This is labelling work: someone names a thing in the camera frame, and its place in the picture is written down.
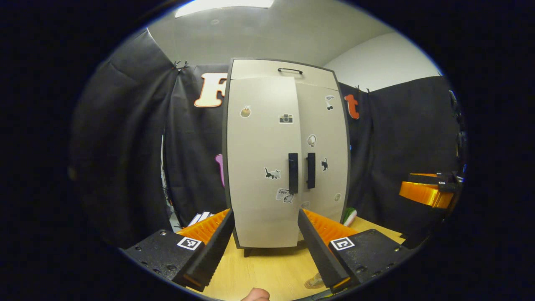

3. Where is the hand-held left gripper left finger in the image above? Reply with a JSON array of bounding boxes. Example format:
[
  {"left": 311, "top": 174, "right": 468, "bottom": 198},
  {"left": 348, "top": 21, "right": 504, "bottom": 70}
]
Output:
[{"left": 121, "top": 208, "right": 235, "bottom": 292}]

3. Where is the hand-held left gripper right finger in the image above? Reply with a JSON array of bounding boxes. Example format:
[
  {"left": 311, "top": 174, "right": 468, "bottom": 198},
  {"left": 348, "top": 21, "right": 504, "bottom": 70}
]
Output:
[{"left": 298, "top": 208, "right": 412, "bottom": 294}]

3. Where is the grey cabinet door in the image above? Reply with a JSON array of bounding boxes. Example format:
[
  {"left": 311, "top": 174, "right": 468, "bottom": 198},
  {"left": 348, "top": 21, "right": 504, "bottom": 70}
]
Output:
[
  {"left": 226, "top": 76, "right": 303, "bottom": 248},
  {"left": 295, "top": 82, "right": 349, "bottom": 241}
]

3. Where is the grey cabinet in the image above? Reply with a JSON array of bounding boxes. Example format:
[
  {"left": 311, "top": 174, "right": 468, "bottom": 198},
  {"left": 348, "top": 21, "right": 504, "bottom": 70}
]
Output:
[{"left": 222, "top": 58, "right": 351, "bottom": 258}]

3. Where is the small white printed box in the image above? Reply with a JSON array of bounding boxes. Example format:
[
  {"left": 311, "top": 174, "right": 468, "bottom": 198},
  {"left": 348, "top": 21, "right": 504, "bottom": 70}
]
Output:
[{"left": 187, "top": 211, "right": 214, "bottom": 227}]

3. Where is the black backdrop cloth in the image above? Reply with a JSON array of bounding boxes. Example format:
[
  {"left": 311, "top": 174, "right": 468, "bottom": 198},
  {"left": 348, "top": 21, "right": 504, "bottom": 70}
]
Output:
[{"left": 69, "top": 29, "right": 466, "bottom": 249}]

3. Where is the ceiling light panel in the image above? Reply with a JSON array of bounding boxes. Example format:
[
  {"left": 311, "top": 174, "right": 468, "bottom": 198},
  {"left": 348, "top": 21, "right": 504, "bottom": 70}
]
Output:
[{"left": 175, "top": 0, "right": 274, "bottom": 18}]

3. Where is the black door handle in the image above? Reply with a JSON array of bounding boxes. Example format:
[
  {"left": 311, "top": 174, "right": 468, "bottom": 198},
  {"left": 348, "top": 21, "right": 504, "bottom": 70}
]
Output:
[
  {"left": 288, "top": 153, "right": 299, "bottom": 194},
  {"left": 306, "top": 152, "right": 316, "bottom": 189}
]

